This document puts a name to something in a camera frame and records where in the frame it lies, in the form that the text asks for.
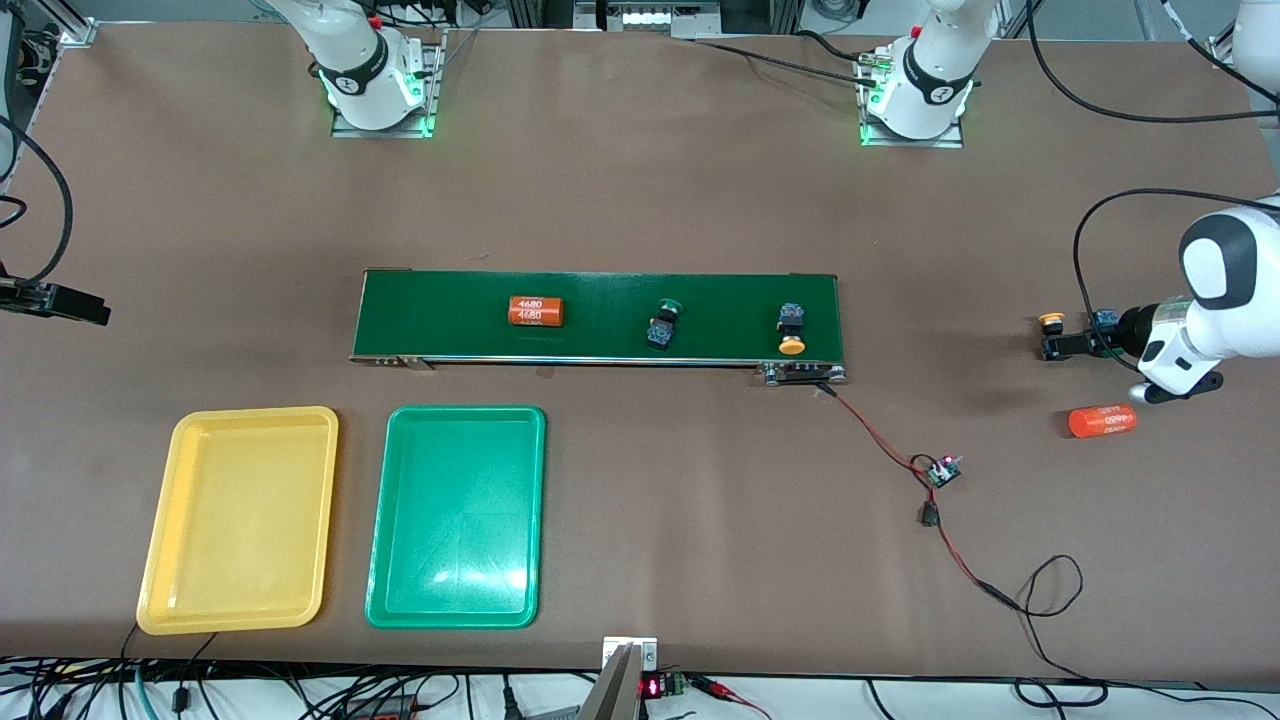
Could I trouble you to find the white lit device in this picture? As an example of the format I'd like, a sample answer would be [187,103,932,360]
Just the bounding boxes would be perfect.
[598,0,723,33]

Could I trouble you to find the black cable across table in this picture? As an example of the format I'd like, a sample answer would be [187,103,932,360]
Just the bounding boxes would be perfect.
[690,30,886,89]

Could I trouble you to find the green belt conveyor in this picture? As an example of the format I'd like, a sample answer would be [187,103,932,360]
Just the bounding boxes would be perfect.
[349,268,849,387]

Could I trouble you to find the black cable with plug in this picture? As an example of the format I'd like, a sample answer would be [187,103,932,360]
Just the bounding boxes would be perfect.
[172,633,217,713]

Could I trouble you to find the red black wire pair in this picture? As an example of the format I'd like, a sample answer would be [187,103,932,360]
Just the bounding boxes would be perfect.
[815,383,1021,611]

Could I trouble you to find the thin black looped cable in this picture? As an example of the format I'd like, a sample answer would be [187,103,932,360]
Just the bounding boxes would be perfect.
[1012,555,1111,711]

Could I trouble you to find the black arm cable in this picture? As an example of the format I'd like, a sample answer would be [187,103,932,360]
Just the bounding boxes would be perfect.
[1028,0,1280,376]
[0,115,74,286]

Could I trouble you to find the aluminium frame rack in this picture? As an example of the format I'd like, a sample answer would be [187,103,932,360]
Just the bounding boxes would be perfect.
[505,0,801,41]

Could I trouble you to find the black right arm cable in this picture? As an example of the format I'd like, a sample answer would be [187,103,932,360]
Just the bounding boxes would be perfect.
[0,115,74,286]

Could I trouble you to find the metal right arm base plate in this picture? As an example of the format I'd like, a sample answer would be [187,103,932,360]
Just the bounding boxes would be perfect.
[330,28,448,139]

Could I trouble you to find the green plastic tray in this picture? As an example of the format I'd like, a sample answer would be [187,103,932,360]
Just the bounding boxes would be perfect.
[365,405,547,630]

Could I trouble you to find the yellow plastic tray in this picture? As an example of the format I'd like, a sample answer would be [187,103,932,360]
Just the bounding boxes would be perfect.
[136,406,340,636]

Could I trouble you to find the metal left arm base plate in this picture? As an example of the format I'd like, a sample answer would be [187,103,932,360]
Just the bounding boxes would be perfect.
[858,50,966,149]

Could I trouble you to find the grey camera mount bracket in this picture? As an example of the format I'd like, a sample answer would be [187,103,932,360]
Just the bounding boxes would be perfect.
[575,636,659,720]

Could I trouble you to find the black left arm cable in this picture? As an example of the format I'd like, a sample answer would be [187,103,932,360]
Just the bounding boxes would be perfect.
[1028,0,1280,376]

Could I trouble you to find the red alligator clip lead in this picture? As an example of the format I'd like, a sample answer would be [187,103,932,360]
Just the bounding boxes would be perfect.
[690,675,771,720]

